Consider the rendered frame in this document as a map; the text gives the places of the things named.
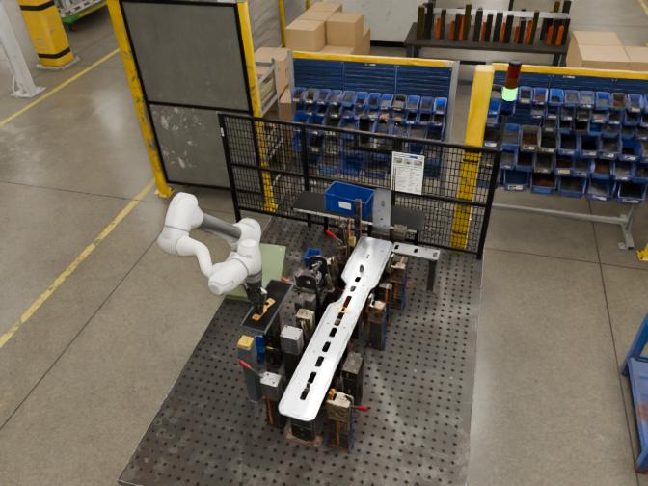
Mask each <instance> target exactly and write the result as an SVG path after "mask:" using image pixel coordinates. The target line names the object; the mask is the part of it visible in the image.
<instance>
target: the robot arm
mask: <svg viewBox="0 0 648 486"><path fill-rule="evenodd" d="M190 230H200V231H203V232H205V233H208V234H211V235H213V236H216V237H219V238H222V239H224V240H227V241H228V243H229V244H230V245H231V252H230V254H229V257H228V259H227V260H226V262H223V263H217V264H215V265H214V266H212V263H211V259H210V254H209V251H208V249H207V248H206V247H205V246H204V244H202V243H200V242H198V241H196V240H193V239H191V238H189V233H190ZM260 236H261V229H260V225H259V223H258V222H257V221H255V220H252V219H248V218H246V219H242V220H241V221H240V222H239V223H237V224H234V225H232V224H230V223H227V222H225V221H222V220H220V219H218V218H216V217H213V216H211V215H208V214H206V213H204V212H202V211H201V209H200V208H199V207H198V201H197V198H196V197H195V196H194V195H190V194H186V193H178V194H176V195H175V197H174V198H173V200H172V201H171V203H170V206H169V209H168V212H167V216H166V220H165V226H164V228H163V231H162V233H161V234H160V235H159V237H158V239H157V243H158V246H159V247H160V248H161V249H162V250H163V251H165V252H167V253H169V254H172V255H175V256H197V257H198V261H199V264H200V267H201V270H202V273H203V274H204V275H205V276H206V277H207V278H209V282H208V287H209V289H210V291H211V292H212V293H214V294H216V295H224V294H227V293H229V292H231V291H232V290H233V289H235V288H236V287H237V286H238V285H242V293H246V294H247V297H248V300H249V301H250V302H252V303H253V307H254V309H255V314H257V312H258V315H262V314H263V306H264V305H265V304H266V294H267V292H268V291H267V290H264V289H263V287H262V279H261V278H262V268H261V264H262V257H261V252H260V249H259V246H258V245H259V241H260ZM261 291H262V293H261ZM261 294H262V296H261ZM250 297H251V298H250Z"/></svg>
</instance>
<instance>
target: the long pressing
mask: <svg viewBox="0 0 648 486"><path fill-rule="evenodd" d="M362 247H363V248H362ZM392 247H393V244H392V243H391V242H390V241H386V240H381V239H376V238H370V237H365V236H362V237H360V239H359V241H358V243H357V245H356V247H355V249H354V251H353V253H352V255H351V257H350V258H349V260H348V262H347V264H346V266H345V268H344V270H343V272H342V274H341V278H342V280H343V281H344V282H345V284H346V287H345V290H344V292H343V294H342V296H341V298H340V299H339V300H338V301H336V302H334V303H332V304H330V305H328V307H327V309H326V310H325V312H324V314H323V316H322V318H321V320H320V322H319V324H318V326H317V328H316V330H315V332H314V334H313V336H312V338H311V340H310V343H309V345H308V347H307V349H306V351H305V353H304V355H303V357H302V359H301V361H300V363H299V364H298V366H297V368H296V370H295V372H294V374H293V376H292V378H291V380H290V382H289V384H288V386H287V388H286V390H285V392H284V394H283V397H282V399H281V401H280V403H279V405H278V410H279V412H280V414H282V415H284V416H287V417H290V418H294V419H298V420H301V421H305V422H310V421H313V420H314V419H315V418H316V416H317V414H318V411H319V409H320V407H321V404H322V402H323V400H324V397H325V395H326V393H327V390H328V388H329V387H330V384H331V382H332V379H333V377H334V375H335V372H336V370H337V368H338V364H339V362H340V359H341V357H342V355H343V352H344V350H345V348H346V345H347V343H348V341H349V339H350V337H351V335H352V332H353V330H354V328H355V325H356V323H357V321H358V318H359V316H360V314H361V311H362V309H363V307H364V304H365V301H366V298H367V296H368V294H369V292H370V290H371V289H373V288H374V287H375V286H376V285H377V284H378V283H379V280H380V278H381V276H382V273H383V271H384V268H385V266H386V264H387V261H388V259H389V256H390V254H391V252H392ZM382 251H383V252H382ZM368 254H370V256H368ZM367 256H368V258H367ZM360 264H362V265H363V266H364V272H363V273H361V272H359V266H360ZM356 277H361V279H360V281H359V282H358V283H356V282H354V281H355V279H356ZM352 286H356V287H357V288H356V290H355V292H350V289H351V287H352ZM347 296H352V299H351V301H350V303H349V305H348V309H351V311H350V313H344V316H343V318H342V320H341V322H340V324H339V326H335V325H334V324H335V322H336V320H337V318H338V314H339V313H340V311H336V308H337V306H340V307H342V306H343V304H344V302H345V300H346V297H347ZM327 323H329V324H327ZM344 327H345V328H344ZM332 328H337V332H336V334H335V336H334V337H329V334H330V333H331V331H332ZM326 341H329V342H331V345H330V347H329V349H328V351H327V352H323V351H322V349H323V347H324V344H325V342H326ZM313 351H315V352H313ZM319 356H321V357H324V360H323V362H322V365H321V367H316V366H315V364H316V361H317V359H318V357H319ZM312 372H316V373H317V374H316V377H315V379H314V381H313V383H312V384H310V387H309V388H307V387H306V383H307V382H308V380H309V378H310V375H311V373H312ZM299 383H300V384H299ZM304 388H306V389H309V390H310V391H309V393H308V395H307V397H306V400H304V401H303V400H300V399H299V398H300V396H301V394H302V391H303V389H304ZM317 388H318V389H317Z"/></svg>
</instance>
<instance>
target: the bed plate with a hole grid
mask: <svg viewBox="0 0 648 486"><path fill-rule="evenodd" d="M427 212H430V213H435V214H434V220H437V215H436V214H442V215H446V216H442V219H441V215H438V220H437V221H433V214H430V213H426V222H425V219H424V222H423V225H422V227H421V233H419V235H420V236H419V237H418V239H419V238H420V240H423V237H422V236H423V235H424V236H425V237H424V240H425V241H430V240H431V242H434V239H432V238H436V239H435V242H436V243H438V240H437V239H438V238H439V239H441V240H439V243H441V244H446V245H448V243H449V245H450V243H451V242H447V241H451V236H450V235H452V231H451V233H450V229H452V230H453V224H452V226H451V224H450V223H451V222H452V223H454V218H453V220H452V217H449V219H448V217H447V216H448V214H449V216H452V215H453V217H454V215H455V211H454V212H453V211H450V212H449V210H447V211H445V210H443V211H442V210H441V209H439V211H438V210H437V209H435V211H434V208H431V211H430V208H427ZM429 214H430V219H432V220H430V221H429V220H427V219H429ZM438 221H442V222H441V228H445V229H441V228H435V227H436V222H437V227H439V226H440V222H438ZM444 222H448V226H447V223H445V226H444ZM432 223H433V226H435V227H433V229H432V227H430V226H432ZM428 224H429V229H428V226H425V230H427V231H423V230H424V225H428ZM446 229H448V230H447V234H448V235H444V234H446ZM323 230H324V226H321V225H317V224H312V227H311V228H309V227H308V223H307V222H302V221H296V220H291V219H286V218H282V217H277V216H272V217H271V219H270V222H269V223H268V224H267V226H266V227H265V229H264V231H263V232H262V234H261V237H260V241H259V243H262V244H270V245H279V246H286V260H287V269H288V275H287V276H288V277H289V281H290V282H291V283H293V284H294V285H295V286H296V282H295V275H296V273H297V271H298V270H299V269H307V268H308V266H306V265H305V261H304V254H305V253H306V251H307V249H308V248H312V249H316V250H321V256H322V257H325V258H331V257H335V256H336V247H337V245H338V243H339V242H337V241H336V240H335V239H334V238H332V237H331V236H330V235H328V234H325V233H321V232H322V231H323ZM439 230H440V233H443V230H444V234H440V235H439ZM429 231H432V237H431V232H429ZM435 231H436V232H437V233H436V236H435V233H433V232H435ZM427 233H428V237H431V238H428V239H427V238H426V237H427ZM449 236H450V240H449ZM442 238H443V240H446V241H443V242H442ZM418 245H419V246H420V247H425V248H430V249H435V250H440V254H439V258H438V263H437V268H436V276H435V284H434V286H436V287H438V288H439V292H438V295H437V294H432V293H427V292H423V291H421V288H422V285H423V284H426V285H427V279H428V270H429V265H428V263H429V260H427V259H422V258H417V257H412V256H409V261H408V274H407V281H408V282H412V285H411V288H407V290H406V291H407V292H406V294H405V303H404V304H406V305H405V308H404V307H403V308H404V312H400V311H399V310H396V309H391V314H390V317H392V318H394V319H392V320H391V321H392V322H390V324H386V336H385V332H384V324H383V332H384V342H386V344H387V345H386V347H385V349H384V350H382V351H380V350H378V351H376V350H375V351H374V350H370V349H369V350H368V349H366V347H365V345H366V343H368V334H369V325H370V323H369V321H368V312H366V311H365V309H366V307H364V321H363V323H364V325H363V327H362V328H361V336H360V338H359V339H354V338H350V343H353V344H354V345H353V347H352V350H351V351H350V352H352V353H356V354H360V355H363V356H364V380H363V382H364V390H366V394H365V397H364V401H363V404H362V406H363V407H367V412H365V411H360V412H359V414H358V417H357V418H352V426H353V437H357V439H355V440H354V442H353V446H352V447H354V448H352V449H353V450H351V449H350V451H351V452H352V453H353V454H352V453H351V454H348V453H347V452H348V451H347V452H345V450H342V449H339V448H336V449H335V448H334V447H333V446H328V440H330V439H329V437H330V432H329V430H330V419H329V418H328V412H325V411H322V410H319V411H318V414H317V417H319V418H322V419H323V421H322V424H321V426H320V429H316V428H315V435H317V436H320V437H322V438H323V440H322V442H321V445H320V447H319V448H316V447H312V446H309V445H304V444H301V443H298V442H295V441H292V440H289V439H288V438H287V437H286V436H287V434H288V431H289V429H290V428H291V424H290V417H287V418H288V420H287V422H286V424H285V426H284V432H282V431H278V429H275V428H276V427H273V426H269V425H267V422H268V419H267V415H266V403H265V398H264V397H263V399H262V401H261V403H260V404H259V405H258V404H255V403H252V402H249V401H247V399H248V398H249V395H248V391H247V386H246V381H245V376H244V372H243V367H242V364H240V363H239V361H240V359H239V354H238V350H237V343H238V341H239V340H240V339H241V338H242V336H246V337H250V338H254V337H255V336H261V337H262V334H260V333H257V332H253V331H249V330H245V329H241V328H240V324H241V323H242V321H243V320H244V318H245V317H246V315H247V314H248V312H249V310H250V309H251V307H252V306H253V303H252V302H245V301H238V300H231V299H225V297H226V296H225V297H224V299H223V301H222V303H221V304H220V306H219V308H218V309H217V310H216V312H215V313H214V315H213V317H212V319H211V320H210V322H209V324H208V326H207V328H206V329H205V330H204V332H203V334H202V336H201V339H200V341H199V342H198V343H197V345H196V347H195V348H194V350H193V352H192V355H191V356H190V357H189V358H188V360H187V362H186V364H185V365H184V367H183V369H182V370H181V371H180V373H179V374H178V377H177V379H176V380H175V383H174V384H173V385H172V388H171V389H170V390H169V392H168V394H167V396H166V398H165V399H164V401H163V403H162V404H161V406H160V408H159V410H158V412H157V413H156V414H155V416H154V418H153V419H152V421H151V423H150V424H149V426H148V429H147V430H146V432H145V434H144V436H143V437H142V439H141V441H140V442H139V443H138V445H137V446H136V448H135V450H134V451H133V453H132V455H131V457H130V458H129V460H128V462H127V464H126V465H125V467H124V468H123V470H122V472H121V474H120V476H119V478H118V479H117V481H118V483H119V484H120V485H123V486H466V485H467V479H468V476H467V474H468V466H469V453H470V440H471V427H472V414H473V389H474V376H475V364H476V349H477V338H478V324H479V313H480V299H481V287H482V274H483V260H484V250H483V255H482V260H477V259H476V255H473V254H468V253H463V254H459V253H454V252H451V251H450V250H448V249H443V248H437V247H432V246H427V245H422V244H418ZM307 270H310V269H309V268H308V269H307ZM297 297H298V291H296V288H294V287H292V289H291V291H290V292H289V294H288V296H287V298H286V299H285V301H284V303H283V305H282V307H281V308H280V310H279V313H280V320H281V327H282V330H283V329H284V326H290V327H294V328H297V326H296V317H295V316H296V310H295V308H294V302H295V300H296V298H297Z"/></svg>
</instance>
